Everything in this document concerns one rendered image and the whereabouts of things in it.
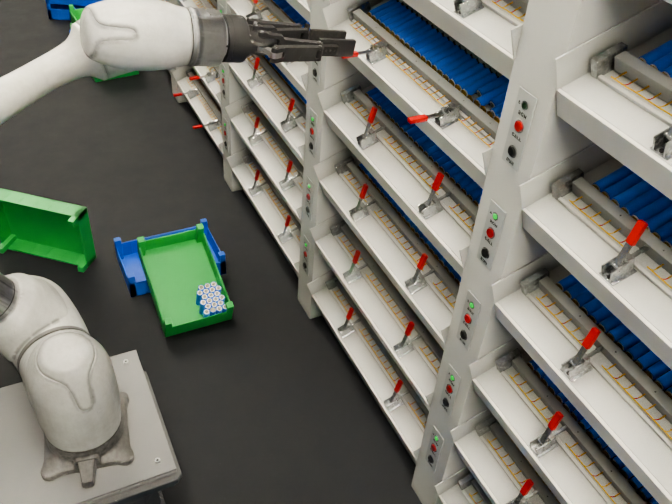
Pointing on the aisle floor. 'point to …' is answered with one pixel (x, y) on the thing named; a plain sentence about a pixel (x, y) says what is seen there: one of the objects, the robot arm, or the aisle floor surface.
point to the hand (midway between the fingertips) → (332, 42)
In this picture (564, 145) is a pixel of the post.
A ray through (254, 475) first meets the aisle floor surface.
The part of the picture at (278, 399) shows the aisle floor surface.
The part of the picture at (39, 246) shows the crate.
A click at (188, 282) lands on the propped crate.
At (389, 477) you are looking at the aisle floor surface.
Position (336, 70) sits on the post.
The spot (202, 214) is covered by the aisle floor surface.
